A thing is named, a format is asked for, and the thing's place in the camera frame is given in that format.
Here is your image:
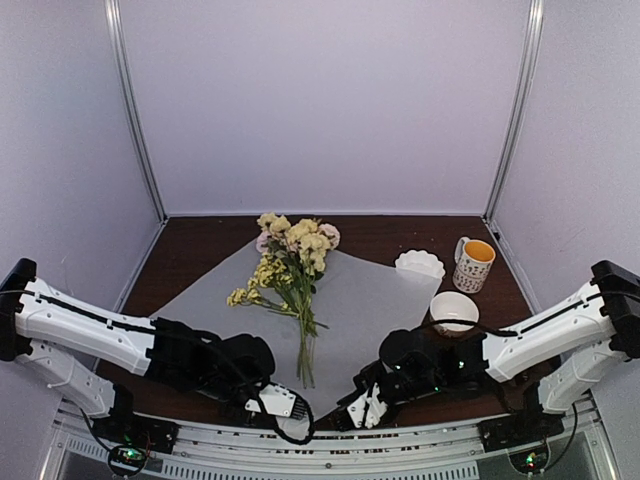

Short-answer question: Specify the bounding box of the white wrapping paper sheet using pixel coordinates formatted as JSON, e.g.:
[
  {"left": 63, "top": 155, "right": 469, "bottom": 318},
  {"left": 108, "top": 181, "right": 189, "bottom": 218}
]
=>
[{"left": 155, "top": 243, "right": 441, "bottom": 419}]

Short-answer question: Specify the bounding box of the yellow fake flower bunch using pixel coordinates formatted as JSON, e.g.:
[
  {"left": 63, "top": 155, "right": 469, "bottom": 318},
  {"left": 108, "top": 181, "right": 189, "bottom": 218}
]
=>
[{"left": 226, "top": 253, "right": 328, "bottom": 337}]

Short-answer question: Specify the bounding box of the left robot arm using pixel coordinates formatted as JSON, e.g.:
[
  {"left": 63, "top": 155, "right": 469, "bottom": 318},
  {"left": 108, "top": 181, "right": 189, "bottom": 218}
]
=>
[{"left": 1, "top": 258, "right": 314, "bottom": 452}]

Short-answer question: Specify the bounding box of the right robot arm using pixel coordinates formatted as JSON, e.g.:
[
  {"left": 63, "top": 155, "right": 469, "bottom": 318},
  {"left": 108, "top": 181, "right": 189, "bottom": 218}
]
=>
[{"left": 330, "top": 260, "right": 639, "bottom": 442}]

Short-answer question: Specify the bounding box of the round white bowl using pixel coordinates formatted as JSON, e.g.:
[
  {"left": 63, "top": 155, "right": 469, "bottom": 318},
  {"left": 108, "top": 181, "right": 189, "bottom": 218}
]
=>
[{"left": 428, "top": 291, "right": 480, "bottom": 338}]

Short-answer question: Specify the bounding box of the scalloped white dish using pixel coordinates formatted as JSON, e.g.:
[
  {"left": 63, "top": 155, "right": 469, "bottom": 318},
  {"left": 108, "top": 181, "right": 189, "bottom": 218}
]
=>
[{"left": 395, "top": 250, "right": 445, "bottom": 280}]

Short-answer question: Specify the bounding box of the patterned mug yellow inside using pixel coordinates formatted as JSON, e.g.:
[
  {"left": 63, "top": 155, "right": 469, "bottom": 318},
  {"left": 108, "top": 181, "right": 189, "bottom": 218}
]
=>
[{"left": 452, "top": 237, "right": 496, "bottom": 294}]

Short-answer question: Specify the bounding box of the front aluminium rail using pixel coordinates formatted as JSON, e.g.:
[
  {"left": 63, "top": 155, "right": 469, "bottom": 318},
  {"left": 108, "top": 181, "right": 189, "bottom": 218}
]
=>
[{"left": 42, "top": 384, "right": 614, "bottom": 480}]

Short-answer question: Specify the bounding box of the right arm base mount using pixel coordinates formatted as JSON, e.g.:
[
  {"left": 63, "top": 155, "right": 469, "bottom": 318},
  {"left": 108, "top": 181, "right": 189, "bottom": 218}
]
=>
[{"left": 478, "top": 410, "right": 564, "bottom": 477}]

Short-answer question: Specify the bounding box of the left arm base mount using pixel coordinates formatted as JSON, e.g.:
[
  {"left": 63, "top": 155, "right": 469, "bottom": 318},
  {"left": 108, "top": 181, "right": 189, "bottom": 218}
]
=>
[{"left": 81, "top": 411, "right": 179, "bottom": 478}]

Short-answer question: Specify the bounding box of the right aluminium frame post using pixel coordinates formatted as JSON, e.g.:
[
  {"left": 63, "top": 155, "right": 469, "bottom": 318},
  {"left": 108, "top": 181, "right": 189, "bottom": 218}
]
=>
[{"left": 483, "top": 0, "right": 545, "bottom": 224}]

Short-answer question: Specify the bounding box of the aluminium frame post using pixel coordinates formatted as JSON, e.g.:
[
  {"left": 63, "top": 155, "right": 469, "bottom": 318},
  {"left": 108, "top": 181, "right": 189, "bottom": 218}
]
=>
[
  {"left": 104, "top": 0, "right": 168, "bottom": 223},
  {"left": 483, "top": 0, "right": 545, "bottom": 224}
]

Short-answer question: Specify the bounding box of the left aluminium frame post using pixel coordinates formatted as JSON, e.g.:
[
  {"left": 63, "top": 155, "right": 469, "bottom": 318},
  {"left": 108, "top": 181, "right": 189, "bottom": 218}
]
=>
[{"left": 104, "top": 0, "right": 168, "bottom": 223}]

